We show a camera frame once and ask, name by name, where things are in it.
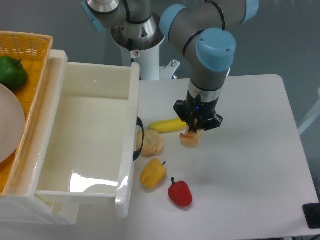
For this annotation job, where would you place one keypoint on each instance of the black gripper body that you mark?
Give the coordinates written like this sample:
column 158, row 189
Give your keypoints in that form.
column 195, row 108

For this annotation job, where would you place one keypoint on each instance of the square toasted bread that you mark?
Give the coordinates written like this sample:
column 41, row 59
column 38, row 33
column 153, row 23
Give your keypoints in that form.
column 191, row 139

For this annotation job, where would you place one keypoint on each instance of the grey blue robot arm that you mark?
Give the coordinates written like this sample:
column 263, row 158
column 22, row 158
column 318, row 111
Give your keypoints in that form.
column 201, row 35

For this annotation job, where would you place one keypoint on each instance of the round bread roll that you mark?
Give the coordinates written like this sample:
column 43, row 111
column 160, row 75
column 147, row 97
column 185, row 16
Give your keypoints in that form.
column 153, row 143

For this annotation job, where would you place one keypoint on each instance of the open upper white drawer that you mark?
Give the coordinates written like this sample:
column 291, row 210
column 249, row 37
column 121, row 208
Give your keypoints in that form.
column 92, row 147

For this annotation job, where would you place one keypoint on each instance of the white drawer cabinet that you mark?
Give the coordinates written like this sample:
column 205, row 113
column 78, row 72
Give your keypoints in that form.
column 21, row 204

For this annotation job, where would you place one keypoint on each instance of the yellow banana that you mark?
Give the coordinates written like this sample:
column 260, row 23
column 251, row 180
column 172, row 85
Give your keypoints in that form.
column 167, row 126

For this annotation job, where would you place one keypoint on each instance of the yellow bell pepper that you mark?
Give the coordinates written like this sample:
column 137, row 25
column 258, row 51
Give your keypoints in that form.
column 153, row 173

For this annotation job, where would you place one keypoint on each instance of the red bell pepper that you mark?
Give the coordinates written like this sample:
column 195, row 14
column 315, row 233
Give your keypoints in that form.
column 180, row 193

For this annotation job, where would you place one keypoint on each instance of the black device at edge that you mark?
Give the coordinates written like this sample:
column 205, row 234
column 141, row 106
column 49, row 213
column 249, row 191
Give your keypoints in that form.
column 312, row 215

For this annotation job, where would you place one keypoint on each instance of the yellow woven basket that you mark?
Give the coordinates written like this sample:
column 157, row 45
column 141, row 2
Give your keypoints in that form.
column 33, row 50

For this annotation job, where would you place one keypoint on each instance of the beige round plate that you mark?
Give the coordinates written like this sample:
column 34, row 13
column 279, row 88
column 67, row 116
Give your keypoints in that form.
column 12, row 122

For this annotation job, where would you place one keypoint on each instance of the green bell pepper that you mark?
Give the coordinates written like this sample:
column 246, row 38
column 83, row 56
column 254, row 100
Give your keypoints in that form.
column 12, row 73

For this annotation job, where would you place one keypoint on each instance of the black drawer handle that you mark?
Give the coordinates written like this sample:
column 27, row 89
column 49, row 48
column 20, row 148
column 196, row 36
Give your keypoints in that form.
column 139, row 138

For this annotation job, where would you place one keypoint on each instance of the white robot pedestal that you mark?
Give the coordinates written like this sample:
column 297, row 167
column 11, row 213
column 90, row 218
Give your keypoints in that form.
column 149, row 62

